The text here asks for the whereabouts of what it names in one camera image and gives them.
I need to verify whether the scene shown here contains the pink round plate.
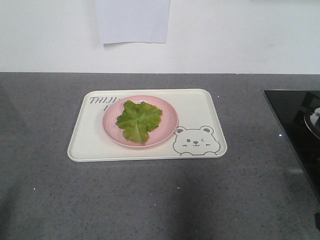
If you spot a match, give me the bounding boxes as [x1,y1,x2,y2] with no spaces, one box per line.
[102,95,179,149]

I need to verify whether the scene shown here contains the green lettuce leaf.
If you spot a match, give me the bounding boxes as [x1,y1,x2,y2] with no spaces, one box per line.
[116,100,163,144]

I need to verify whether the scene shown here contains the cream bear serving tray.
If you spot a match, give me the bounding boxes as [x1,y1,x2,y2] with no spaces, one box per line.
[67,89,228,163]

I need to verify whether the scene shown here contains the white paper sheet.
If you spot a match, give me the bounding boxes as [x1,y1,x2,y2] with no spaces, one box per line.
[95,0,171,44]

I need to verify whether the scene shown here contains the black glass gas stove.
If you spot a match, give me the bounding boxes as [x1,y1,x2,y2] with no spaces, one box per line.
[264,89,320,198]

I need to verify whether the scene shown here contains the silver stove burner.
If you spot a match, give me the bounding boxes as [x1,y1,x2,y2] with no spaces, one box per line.
[304,107,320,139]

